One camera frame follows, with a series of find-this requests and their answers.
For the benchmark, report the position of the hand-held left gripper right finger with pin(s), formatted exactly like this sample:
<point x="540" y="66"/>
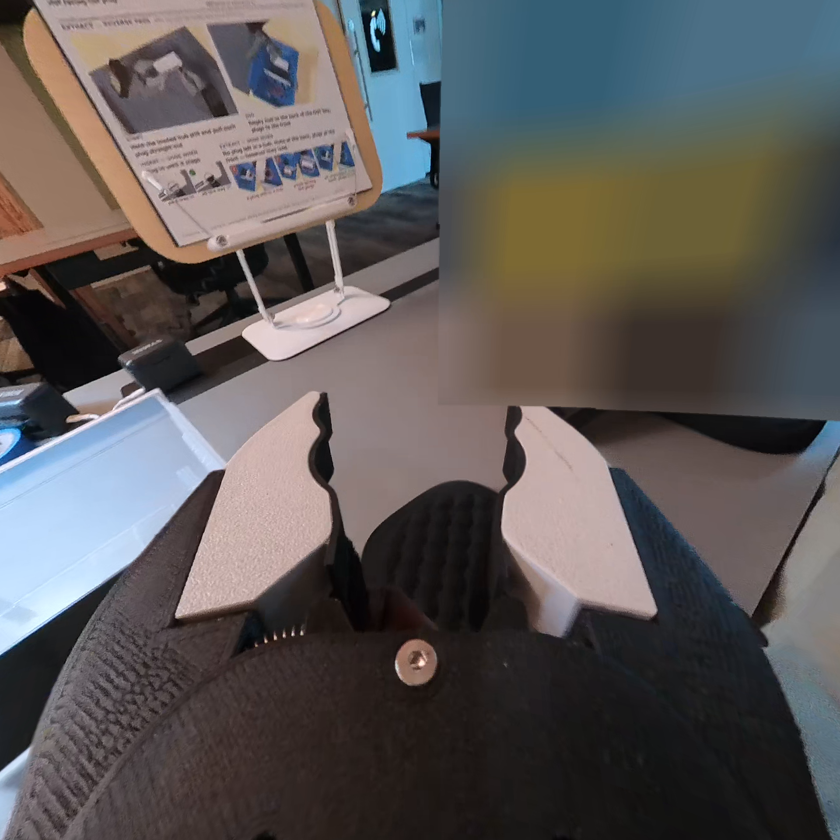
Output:
<point x="571" y="518"/>

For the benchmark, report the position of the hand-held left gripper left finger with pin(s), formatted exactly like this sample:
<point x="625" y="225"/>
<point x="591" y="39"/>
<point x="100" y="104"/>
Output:
<point x="262" y="512"/>

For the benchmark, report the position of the dark rounded object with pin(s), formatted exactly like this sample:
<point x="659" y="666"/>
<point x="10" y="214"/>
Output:
<point x="722" y="430"/>

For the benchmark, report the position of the small black box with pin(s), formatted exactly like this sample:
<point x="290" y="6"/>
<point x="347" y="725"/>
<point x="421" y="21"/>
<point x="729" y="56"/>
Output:
<point x="161" y="364"/>

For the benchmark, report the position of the white board stand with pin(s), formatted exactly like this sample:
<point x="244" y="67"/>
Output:
<point x="308" y="334"/>

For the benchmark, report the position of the clear plastic container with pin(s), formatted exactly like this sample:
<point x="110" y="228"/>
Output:
<point x="79" y="499"/>

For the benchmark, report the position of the black office chair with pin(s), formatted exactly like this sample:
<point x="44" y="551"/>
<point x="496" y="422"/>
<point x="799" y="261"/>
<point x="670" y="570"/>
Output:
<point x="210" y="282"/>

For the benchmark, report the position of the dark box with blue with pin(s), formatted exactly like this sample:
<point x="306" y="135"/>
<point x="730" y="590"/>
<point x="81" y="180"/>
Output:
<point x="33" y="407"/>

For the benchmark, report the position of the instruction sheet on white stand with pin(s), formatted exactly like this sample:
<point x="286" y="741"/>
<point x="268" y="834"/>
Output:
<point x="197" y="253"/>

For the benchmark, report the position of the person's cream sweatshirt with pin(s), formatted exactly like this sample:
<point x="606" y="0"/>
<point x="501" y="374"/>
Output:
<point x="814" y="689"/>

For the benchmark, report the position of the wooden desk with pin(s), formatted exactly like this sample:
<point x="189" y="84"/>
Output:
<point x="65" y="248"/>

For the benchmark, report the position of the printed instruction sheet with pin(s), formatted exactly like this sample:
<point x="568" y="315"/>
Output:
<point x="275" y="131"/>

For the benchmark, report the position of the dark chair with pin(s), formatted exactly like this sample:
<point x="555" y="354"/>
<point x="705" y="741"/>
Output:
<point x="430" y="118"/>

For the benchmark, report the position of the black wall sign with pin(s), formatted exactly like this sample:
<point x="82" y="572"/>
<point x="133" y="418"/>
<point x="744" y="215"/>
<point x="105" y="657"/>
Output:
<point x="379" y="33"/>

